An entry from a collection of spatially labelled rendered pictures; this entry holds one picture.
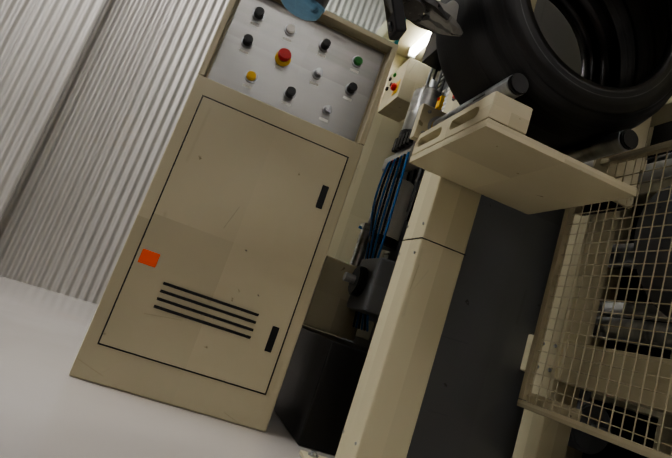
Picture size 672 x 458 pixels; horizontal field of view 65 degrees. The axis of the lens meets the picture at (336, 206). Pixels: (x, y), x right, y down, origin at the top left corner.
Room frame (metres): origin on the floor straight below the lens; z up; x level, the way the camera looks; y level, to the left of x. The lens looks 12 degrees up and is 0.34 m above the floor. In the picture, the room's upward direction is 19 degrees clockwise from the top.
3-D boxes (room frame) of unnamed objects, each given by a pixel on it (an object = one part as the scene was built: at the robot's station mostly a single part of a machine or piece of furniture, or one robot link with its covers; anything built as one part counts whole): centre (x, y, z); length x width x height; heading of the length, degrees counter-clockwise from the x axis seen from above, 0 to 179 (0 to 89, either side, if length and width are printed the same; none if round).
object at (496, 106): (1.12, -0.22, 0.84); 0.36 x 0.09 x 0.06; 13
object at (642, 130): (1.46, -0.68, 1.05); 0.20 x 0.15 x 0.30; 13
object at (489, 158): (1.16, -0.36, 0.80); 0.37 x 0.36 x 0.02; 103
